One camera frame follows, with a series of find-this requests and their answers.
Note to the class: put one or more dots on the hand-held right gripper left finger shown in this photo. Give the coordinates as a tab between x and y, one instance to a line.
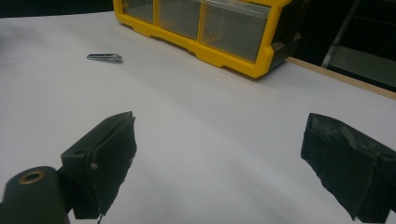
99	161

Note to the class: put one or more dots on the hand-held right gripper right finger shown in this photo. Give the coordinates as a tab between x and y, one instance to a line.
351	168

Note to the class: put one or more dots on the small silver metal piece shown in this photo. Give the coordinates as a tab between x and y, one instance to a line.
104	58

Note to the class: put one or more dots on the yellow drawer cabinet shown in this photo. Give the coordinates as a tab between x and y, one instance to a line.
230	59

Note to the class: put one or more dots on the clear plastic drawer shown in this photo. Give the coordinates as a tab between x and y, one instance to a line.
233	34

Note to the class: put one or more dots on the grey metal stand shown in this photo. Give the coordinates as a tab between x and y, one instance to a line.
358	59

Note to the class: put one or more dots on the white table sheet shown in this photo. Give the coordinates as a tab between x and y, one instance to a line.
202	124

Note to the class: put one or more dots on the set of clear cabinet drawers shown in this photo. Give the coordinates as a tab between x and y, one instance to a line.
177	18

